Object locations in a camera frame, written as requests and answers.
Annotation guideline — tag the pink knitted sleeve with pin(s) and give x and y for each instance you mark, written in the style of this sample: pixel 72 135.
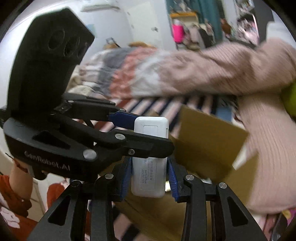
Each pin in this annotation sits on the pink knitted sleeve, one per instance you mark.
pixel 233 69

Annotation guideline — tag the hanging clothes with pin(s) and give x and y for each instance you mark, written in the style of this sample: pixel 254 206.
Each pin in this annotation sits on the hanging clothes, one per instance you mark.
pixel 201 34

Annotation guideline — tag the teal curtain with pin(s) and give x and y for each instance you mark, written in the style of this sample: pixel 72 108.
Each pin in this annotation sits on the teal curtain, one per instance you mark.
pixel 208 10

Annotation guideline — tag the white power adapter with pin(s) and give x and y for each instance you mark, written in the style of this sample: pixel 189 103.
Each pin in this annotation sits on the white power adapter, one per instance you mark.
pixel 148 176

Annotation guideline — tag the bright pink bag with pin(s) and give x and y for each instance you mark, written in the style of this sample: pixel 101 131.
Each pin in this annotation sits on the bright pink bag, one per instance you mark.
pixel 178 32

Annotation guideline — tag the brown cardboard box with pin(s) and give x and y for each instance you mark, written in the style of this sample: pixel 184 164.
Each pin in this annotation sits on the brown cardboard box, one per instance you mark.
pixel 203 143

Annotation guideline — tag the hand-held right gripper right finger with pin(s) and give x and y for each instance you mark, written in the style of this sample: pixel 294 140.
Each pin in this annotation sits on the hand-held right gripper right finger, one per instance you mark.
pixel 172 178

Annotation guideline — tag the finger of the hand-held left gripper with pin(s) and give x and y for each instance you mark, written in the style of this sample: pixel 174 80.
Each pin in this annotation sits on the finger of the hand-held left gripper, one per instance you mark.
pixel 120 118
pixel 148 147

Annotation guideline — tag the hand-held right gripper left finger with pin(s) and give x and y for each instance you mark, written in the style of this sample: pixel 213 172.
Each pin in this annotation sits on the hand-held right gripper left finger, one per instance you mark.
pixel 127 180

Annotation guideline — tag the yellow-green round object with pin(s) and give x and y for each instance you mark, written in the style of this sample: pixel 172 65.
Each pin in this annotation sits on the yellow-green round object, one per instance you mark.
pixel 290 99

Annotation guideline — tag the orange printed shirt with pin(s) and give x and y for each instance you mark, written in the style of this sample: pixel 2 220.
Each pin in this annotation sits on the orange printed shirt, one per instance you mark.
pixel 13 223

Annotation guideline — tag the white air conditioner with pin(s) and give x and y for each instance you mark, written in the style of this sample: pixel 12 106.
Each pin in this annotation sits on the white air conditioner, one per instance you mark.
pixel 100 8

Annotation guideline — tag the striped bed sheet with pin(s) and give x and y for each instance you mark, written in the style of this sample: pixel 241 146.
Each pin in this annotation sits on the striped bed sheet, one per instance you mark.
pixel 148 104

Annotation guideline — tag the person's left forearm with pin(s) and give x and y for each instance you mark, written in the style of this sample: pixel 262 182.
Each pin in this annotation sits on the person's left forearm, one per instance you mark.
pixel 21 185

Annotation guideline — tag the patchwork blanket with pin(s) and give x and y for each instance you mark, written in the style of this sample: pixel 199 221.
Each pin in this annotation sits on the patchwork blanket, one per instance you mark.
pixel 120 69

